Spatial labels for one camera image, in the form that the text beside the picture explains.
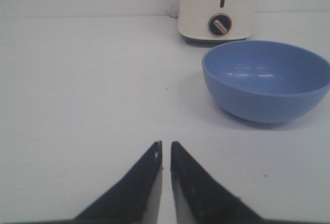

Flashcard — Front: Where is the white two-slot toaster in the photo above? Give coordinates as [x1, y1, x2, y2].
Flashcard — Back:
[178, 0, 254, 43]

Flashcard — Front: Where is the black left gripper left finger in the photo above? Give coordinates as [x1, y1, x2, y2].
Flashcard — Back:
[73, 140, 163, 224]

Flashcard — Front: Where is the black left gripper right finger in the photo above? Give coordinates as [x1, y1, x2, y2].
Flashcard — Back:
[171, 142, 262, 223]

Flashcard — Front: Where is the blue plastic bowl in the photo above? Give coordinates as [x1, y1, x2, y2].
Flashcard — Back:
[202, 40, 329, 124]

